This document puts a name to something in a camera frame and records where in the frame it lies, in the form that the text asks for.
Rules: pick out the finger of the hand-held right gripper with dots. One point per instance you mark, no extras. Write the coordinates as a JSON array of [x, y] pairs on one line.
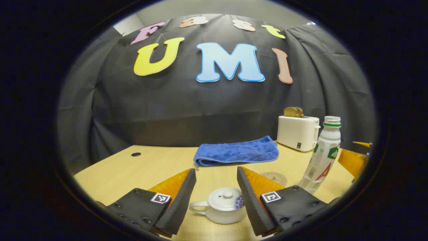
[[364, 144], [352, 162]]

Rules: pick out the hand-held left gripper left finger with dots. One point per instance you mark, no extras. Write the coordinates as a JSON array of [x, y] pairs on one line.
[[182, 204]]

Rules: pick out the brown bread slice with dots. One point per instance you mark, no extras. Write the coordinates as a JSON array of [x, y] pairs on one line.
[[293, 112]]

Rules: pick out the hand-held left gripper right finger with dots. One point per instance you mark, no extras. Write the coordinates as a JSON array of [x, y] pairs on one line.
[[250, 204]]

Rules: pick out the white toaster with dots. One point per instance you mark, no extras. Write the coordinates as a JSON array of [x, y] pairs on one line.
[[296, 134]]

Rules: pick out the white green-label water bottle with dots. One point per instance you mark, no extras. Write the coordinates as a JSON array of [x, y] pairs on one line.
[[322, 157]]

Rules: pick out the blue folded towel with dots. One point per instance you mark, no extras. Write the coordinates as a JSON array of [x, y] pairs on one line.
[[234, 152]]

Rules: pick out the white teacup lid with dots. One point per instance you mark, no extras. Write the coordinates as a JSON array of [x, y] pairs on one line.
[[227, 195]]

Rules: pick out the black backdrop cloth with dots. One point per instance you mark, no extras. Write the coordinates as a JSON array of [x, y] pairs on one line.
[[200, 107]]

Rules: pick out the round wooden coaster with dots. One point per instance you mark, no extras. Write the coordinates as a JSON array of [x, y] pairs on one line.
[[279, 177]]

